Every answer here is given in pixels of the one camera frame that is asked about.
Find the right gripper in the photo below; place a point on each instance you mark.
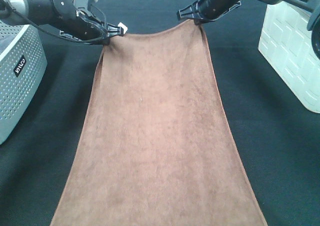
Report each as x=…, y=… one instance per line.
x=205, y=10

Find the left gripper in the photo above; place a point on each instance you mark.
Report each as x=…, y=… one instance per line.
x=75, y=18

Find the brown microfibre towel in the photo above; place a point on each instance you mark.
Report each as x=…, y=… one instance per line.
x=156, y=148

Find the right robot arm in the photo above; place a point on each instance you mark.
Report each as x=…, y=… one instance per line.
x=313, y=24

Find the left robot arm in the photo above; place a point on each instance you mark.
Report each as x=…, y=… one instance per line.
x=36, y=13

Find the grey perforated plastic basket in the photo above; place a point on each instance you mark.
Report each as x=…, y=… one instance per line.
x=23, y=63

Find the white plastic basket grey rim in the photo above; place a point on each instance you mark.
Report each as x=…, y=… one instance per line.
x=285, y=43

